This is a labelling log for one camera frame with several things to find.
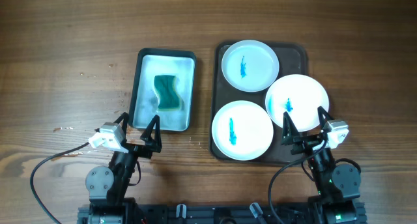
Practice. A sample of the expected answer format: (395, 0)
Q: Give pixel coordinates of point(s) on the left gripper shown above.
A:
(151, 144)

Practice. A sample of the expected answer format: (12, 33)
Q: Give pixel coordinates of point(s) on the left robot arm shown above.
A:
(107, 185)

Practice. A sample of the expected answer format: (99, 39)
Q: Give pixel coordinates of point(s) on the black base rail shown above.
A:
(254, 213)

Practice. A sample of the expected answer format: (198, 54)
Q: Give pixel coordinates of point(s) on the white plate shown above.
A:
(250, 66)
(298, 95)
(242, 130)

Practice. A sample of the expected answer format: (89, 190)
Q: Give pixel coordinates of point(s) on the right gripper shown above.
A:
(305, 143)

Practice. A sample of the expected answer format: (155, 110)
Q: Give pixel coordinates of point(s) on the green and yellow sponge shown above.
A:
(168, 97)

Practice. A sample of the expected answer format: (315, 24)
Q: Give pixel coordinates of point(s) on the white plate top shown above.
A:
(250, 66)

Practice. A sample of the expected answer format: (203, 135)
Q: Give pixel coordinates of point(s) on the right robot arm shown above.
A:
(337, 181)

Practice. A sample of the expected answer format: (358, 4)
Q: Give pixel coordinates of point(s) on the dark rectangular sponge tray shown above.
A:
(152, 62)

